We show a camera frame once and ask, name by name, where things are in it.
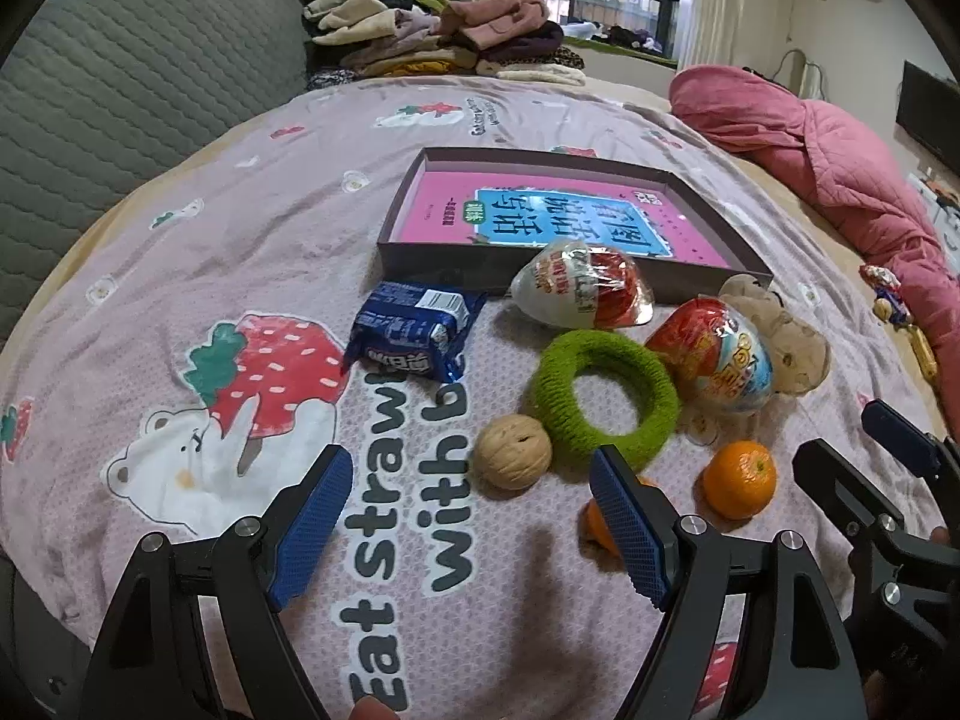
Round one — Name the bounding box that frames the walnut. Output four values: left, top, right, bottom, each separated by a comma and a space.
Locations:
472, 415, 554, 492

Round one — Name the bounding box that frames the red blue egg toy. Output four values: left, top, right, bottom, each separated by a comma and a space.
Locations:
645, 296, 775, 415

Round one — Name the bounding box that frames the blue snack packet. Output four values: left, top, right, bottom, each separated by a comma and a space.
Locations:
343, 280, 488, 385

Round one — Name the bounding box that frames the pink quilt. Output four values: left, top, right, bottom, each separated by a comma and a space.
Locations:
667, 65, 960, 391

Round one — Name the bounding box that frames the black television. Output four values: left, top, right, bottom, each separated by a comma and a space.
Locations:
896, 60, 960, 166

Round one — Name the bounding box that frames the green knitted ring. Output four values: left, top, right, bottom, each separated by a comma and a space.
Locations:
531, 330, 681, 470

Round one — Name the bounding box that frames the orange mandarin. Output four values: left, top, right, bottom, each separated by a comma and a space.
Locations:
585, 474, 661, 560
703, 441, 778, 521

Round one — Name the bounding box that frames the shallow grey cardboard box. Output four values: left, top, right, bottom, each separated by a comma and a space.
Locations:
376, 148, 775, 301

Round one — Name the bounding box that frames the pink book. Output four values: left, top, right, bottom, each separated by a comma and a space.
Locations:
394, 171, 732, 269

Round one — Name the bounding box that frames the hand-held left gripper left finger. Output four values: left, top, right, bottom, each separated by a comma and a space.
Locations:
90, 444, 353, 720

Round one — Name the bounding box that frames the grey quilted headboard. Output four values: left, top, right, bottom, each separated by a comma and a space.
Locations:
0, 0, 312, 353

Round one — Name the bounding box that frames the pile of folded clothes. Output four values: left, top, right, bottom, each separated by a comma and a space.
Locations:
291, 0, 587, 87

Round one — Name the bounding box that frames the dark clothes heap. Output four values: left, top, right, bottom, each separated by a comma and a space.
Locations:
562, 22, 676, 57

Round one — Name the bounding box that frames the pink strawberry printed blanket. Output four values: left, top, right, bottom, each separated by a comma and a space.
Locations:
0, 79, 946, 720

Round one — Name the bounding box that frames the red white egg toy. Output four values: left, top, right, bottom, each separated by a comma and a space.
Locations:
510, 238, 659, 331

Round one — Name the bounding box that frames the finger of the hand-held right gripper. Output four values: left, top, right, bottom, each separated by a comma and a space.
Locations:
793, 439, 908, 541
861, 399, 960, 481

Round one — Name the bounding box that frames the beige plush pouch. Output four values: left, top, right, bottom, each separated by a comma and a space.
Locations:
718, 274, 832, 395

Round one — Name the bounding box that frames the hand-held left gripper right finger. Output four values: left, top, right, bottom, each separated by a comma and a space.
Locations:
589, 444, 863, 720

